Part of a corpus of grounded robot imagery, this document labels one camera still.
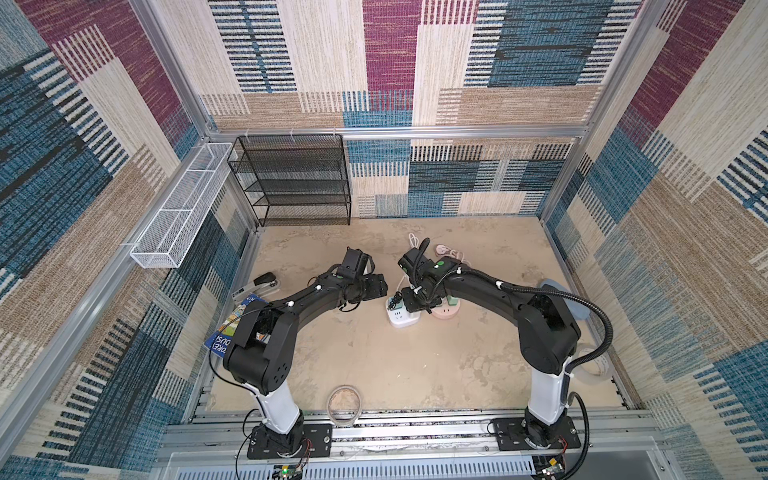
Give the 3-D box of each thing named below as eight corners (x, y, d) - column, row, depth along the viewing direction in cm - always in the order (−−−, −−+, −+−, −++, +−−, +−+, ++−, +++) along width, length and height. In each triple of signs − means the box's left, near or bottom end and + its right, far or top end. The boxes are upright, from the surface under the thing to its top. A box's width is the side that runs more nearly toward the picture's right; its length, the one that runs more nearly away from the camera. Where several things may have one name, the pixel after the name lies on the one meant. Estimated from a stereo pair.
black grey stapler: (238, 307, 100) (232, 299, 96) (236, 294, 103) (229, 286, 99) (281, 290, 104) (277, 282, 100) (277, 278, 107) (273, 270, 103)
